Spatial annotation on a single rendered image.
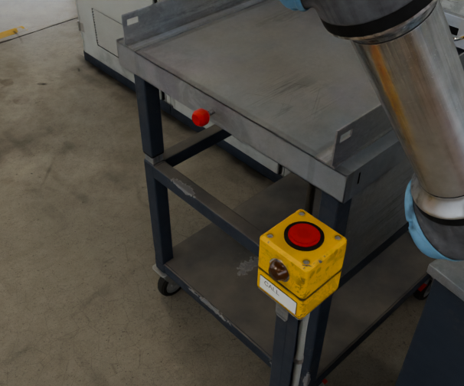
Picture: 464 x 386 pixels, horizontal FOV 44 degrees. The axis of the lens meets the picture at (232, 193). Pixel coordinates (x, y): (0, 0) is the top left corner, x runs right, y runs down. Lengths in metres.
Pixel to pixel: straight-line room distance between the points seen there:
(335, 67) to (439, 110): 0.60
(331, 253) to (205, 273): 0.95
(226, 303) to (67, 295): 0.55
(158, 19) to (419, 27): 0.83
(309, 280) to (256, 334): 0.82
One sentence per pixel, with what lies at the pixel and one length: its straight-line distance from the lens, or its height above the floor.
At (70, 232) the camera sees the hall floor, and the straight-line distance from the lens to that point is 2.05.
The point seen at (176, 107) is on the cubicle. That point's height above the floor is 0.08.
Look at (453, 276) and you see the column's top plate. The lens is 0.93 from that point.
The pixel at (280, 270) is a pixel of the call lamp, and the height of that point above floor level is 0.88.
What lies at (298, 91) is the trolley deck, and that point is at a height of 0.85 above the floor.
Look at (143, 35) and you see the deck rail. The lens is 1.27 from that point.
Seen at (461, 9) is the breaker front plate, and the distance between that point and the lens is 1.28.
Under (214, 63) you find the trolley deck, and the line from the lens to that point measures 1.17.
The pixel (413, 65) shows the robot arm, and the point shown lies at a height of 1.15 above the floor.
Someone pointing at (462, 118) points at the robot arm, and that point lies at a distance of 0.62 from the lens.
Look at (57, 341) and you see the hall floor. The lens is 1.76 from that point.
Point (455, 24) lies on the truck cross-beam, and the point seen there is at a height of 0.91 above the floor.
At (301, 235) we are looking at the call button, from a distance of 0.70.
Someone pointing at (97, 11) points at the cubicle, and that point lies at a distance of 2.75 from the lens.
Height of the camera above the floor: 1.40
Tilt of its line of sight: 41 degrees down
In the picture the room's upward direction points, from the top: 1 degrees clockwise
